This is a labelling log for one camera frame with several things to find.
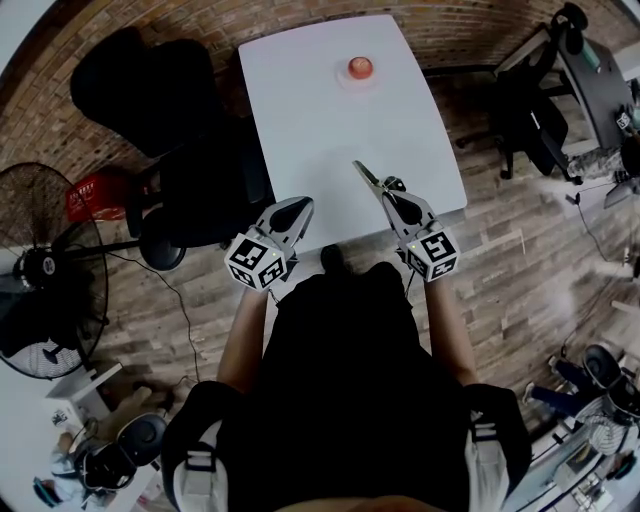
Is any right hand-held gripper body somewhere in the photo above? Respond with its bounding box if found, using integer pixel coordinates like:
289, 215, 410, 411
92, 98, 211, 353
380, 189, 460, 284

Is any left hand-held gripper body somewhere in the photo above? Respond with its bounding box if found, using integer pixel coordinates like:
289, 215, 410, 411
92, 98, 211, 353
223, 195, 315, 291

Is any person's right forearm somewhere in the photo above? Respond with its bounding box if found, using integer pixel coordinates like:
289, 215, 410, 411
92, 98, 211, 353
423, 277, 479, 386

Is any person's left forearm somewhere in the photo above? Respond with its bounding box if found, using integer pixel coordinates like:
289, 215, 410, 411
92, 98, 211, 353
215, 287, 274, 394

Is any person's black shoe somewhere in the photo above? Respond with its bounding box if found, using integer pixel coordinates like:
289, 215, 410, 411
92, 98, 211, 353
319, 244, 346, 274

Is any black high-back office chair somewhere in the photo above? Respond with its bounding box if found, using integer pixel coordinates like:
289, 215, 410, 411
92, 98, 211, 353
69, 24, 277, 251

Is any white table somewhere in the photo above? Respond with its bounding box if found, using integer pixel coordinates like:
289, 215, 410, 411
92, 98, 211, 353
237, 13, 469, 256

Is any person's black clothing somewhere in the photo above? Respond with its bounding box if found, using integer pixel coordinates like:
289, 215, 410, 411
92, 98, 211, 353
159, 259, 534, 512

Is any black mesh office chair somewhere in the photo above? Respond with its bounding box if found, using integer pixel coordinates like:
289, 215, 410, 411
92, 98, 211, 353
454, 2, 590, 185

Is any red plastic crate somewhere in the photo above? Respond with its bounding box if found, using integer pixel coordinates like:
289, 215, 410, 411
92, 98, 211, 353
64, 169, 151, 224

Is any red apple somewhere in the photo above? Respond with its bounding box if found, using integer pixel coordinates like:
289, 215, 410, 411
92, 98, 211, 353
347, 55, 375, 80

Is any black standing fan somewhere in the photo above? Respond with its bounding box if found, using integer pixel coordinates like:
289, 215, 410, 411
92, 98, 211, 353
0, 162, 187, 381

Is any dark grey desk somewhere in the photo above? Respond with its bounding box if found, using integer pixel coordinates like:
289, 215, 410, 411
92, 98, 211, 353
549, 27, 639, 151

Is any teal box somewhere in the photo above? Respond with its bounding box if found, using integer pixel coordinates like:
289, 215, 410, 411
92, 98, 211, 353
579, 39, 604, 71

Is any white desk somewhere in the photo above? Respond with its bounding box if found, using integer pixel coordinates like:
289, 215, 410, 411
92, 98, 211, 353
0, 349, 166, 512

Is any black floor cable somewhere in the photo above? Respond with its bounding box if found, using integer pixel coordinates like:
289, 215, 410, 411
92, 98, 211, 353
107, 252, 204, 386

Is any person's right shoulder strap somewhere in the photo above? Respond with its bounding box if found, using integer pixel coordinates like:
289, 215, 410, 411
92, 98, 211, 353
464, 409, 511, 512

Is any person's shoulder strap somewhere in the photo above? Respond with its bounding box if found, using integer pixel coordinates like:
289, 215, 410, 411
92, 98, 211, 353
172, 419, 231, 512
464, 409, 511, 512

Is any person's left shoulder strap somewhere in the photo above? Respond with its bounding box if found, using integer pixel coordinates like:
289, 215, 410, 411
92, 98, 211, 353
172, 419, 231, 512

